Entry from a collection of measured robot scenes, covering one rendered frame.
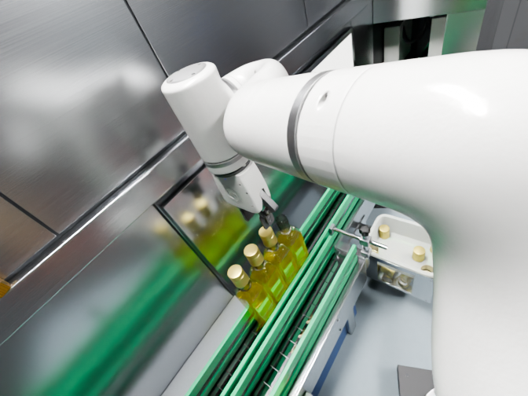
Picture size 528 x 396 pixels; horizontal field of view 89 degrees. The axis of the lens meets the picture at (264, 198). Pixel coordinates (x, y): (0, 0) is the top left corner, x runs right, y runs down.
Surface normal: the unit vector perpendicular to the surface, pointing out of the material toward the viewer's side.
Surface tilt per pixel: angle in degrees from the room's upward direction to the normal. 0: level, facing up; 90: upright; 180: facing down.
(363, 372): 0
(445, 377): 72
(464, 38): 90
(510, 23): 90
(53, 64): 90
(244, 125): 61
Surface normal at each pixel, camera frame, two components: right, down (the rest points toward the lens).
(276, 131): -0.84, 0.15
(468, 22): -0.57, 0.69
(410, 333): -0.29, -0.68
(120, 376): 0.76, 0.25
